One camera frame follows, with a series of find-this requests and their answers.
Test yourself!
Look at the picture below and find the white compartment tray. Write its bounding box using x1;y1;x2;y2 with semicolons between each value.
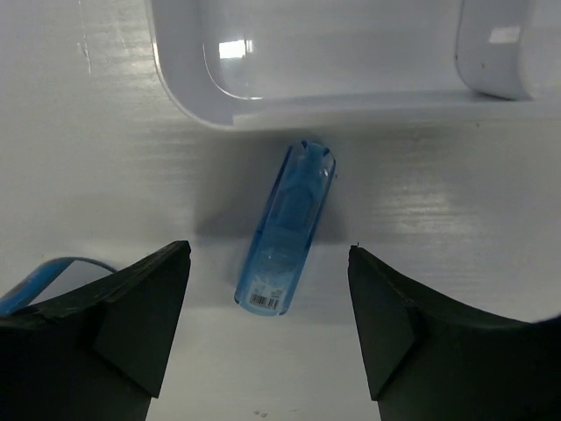
146;1;560;132

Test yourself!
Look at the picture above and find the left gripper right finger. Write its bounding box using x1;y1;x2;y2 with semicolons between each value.
348;246;560;420

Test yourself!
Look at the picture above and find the blue highlighter marker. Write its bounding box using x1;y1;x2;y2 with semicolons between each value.
234;140;336;317

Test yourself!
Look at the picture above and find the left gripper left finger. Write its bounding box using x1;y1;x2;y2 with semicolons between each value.
1;240;191;420

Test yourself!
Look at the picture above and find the left blue ink jar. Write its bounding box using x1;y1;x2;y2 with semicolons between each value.
1;257;117;318

